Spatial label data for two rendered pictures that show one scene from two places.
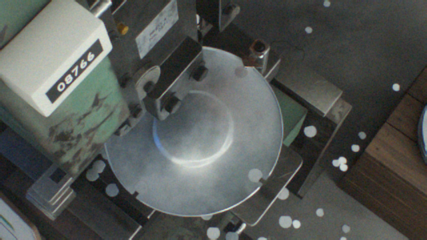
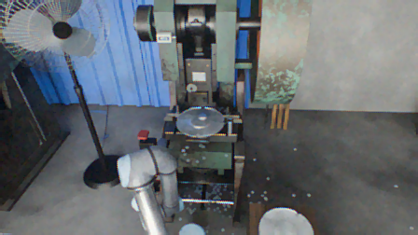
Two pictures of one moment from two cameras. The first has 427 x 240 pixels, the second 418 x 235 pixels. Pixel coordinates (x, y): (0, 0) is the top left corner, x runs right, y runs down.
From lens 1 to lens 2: 1.24 m
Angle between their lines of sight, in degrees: 44
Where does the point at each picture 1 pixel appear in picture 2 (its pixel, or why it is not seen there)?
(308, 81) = (240, 149)
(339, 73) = not seen: hidden behind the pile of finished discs
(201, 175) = (189, 127)
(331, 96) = (240, 155)
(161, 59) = (199, 88)
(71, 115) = (167, 61)
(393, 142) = (259, 209)
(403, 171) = (253, 217)
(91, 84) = (173, 58)
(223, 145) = (200, 126)
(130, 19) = (192, 65)
